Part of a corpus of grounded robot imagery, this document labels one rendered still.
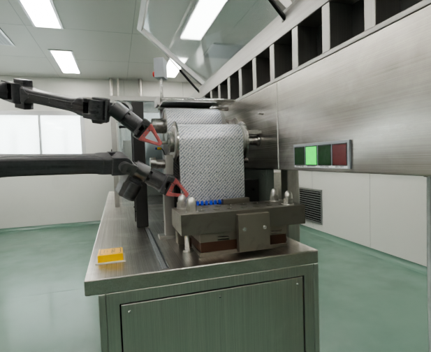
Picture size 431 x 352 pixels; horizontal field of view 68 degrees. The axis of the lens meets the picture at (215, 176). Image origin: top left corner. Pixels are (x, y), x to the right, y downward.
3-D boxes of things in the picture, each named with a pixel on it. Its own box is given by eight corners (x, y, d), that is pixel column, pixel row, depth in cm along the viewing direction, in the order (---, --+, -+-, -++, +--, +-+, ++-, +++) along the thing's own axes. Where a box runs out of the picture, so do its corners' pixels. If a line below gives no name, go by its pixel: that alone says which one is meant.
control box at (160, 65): (155, 81, 171) (154, 61, 170) (167, 79, 170) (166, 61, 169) (151, 77, 164) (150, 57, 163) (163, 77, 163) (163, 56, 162)
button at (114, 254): (98, 257, 97) (98, 248, 97) (123, 254, 99) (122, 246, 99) (97, 264, 90) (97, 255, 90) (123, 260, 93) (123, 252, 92)
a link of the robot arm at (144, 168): (135, 160, 102) (135, 157, 108) (124, 179, 103) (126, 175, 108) (154, 170, 104) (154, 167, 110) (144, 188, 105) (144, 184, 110)
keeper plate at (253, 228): (237, 250, 96) (235, 214, 95) (267, 246, 99) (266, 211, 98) (239, 253, 93) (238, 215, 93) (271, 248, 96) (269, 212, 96)
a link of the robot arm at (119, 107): (103, 112, 107) (113, 99, 106) (109, 110, 114) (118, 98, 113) (121, 126, 109) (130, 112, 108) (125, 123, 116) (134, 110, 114)
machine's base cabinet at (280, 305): (115, 280, 324) (111, 195, 319) (179, 271, 343) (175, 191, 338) (112, 620, 83) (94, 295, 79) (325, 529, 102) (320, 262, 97)
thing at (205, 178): (181, 211, 111) (179, 157, 110) (244, 205, 118) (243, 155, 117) (181, 211, 110) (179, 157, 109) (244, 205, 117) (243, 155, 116)
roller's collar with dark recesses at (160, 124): (151, 133, 140) (150, 119, 140) (165, 133, 142) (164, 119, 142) (152, 133, 134) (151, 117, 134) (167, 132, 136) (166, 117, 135)
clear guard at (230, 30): (141, 28, 194) (142, 28, 194) (205, 84, 207) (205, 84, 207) (167, -114, 94) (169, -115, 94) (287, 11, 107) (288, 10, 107)
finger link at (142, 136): (156, 151, 112) (133, 135, 110) (154, 152, 119) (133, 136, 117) (167, 136, 113) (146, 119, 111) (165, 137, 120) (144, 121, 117)
